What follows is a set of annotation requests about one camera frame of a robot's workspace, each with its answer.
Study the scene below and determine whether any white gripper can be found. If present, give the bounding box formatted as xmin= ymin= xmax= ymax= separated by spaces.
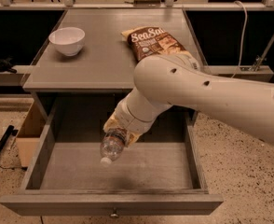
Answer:
xmin=103 ymin=100 xmax=153 ymax=147

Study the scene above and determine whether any clear plastic water bottle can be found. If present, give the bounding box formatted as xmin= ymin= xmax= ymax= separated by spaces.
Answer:
xmin=100 ymin=128 xmax=127 ymax=167

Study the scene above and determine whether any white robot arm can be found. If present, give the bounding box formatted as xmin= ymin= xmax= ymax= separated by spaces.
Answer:
xmin=103 ymin=53 xmax=274 ymax=146

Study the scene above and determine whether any open grey top drawer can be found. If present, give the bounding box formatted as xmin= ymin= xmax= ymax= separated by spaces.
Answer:
xmin=0 ymin=95 xmax=223 ymax=217

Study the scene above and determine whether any metal drawer knob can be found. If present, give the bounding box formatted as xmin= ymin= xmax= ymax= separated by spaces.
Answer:
xmin=110 ymin=208 xmax=119 ymax=218

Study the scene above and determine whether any grey wooden cabinet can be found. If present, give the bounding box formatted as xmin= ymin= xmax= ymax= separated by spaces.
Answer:
xmin=22 ymin=8 xmax=212 ymax=126

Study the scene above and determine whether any brown sea salt chips bag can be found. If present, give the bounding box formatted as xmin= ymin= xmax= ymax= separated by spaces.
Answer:
xmin=121 ymin=26 xmax=190 ymax=62

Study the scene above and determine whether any cardboard box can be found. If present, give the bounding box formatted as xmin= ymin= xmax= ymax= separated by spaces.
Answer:
xmin=16 ymin=103 xmax=46 ymax=168

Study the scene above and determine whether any white ceramic bowl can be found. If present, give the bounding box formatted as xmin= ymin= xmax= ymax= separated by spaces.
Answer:
xmin=48 ymin=27 xmax=85 ymax=56

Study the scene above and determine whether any black cloth on rail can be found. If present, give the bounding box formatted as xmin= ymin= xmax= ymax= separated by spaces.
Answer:
xmin=0 ymin=58 xmax=17 ymax=74

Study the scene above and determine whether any white cable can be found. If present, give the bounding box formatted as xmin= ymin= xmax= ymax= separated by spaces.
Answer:
xmin=231 ymin=0 xmax=249 ymax=78

